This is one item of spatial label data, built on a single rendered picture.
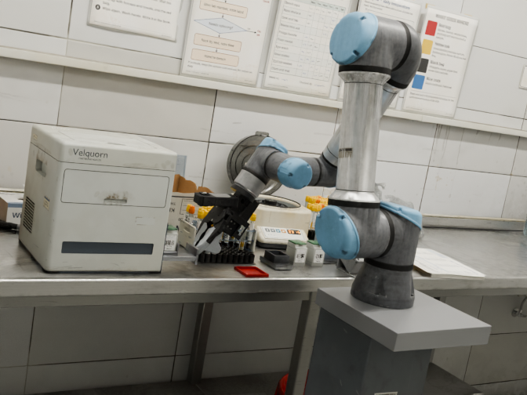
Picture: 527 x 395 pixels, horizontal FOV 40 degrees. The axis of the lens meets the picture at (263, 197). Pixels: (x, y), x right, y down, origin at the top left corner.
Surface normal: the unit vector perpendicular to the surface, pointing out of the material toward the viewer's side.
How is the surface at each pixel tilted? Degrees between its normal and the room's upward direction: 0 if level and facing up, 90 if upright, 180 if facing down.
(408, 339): 90
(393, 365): 90
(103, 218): 90
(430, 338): 90
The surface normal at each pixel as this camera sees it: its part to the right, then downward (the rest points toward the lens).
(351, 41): -0.79, -0.16
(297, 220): 0.37, 0.22
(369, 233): 0.59, 0.09
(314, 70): 0.53, 0.30
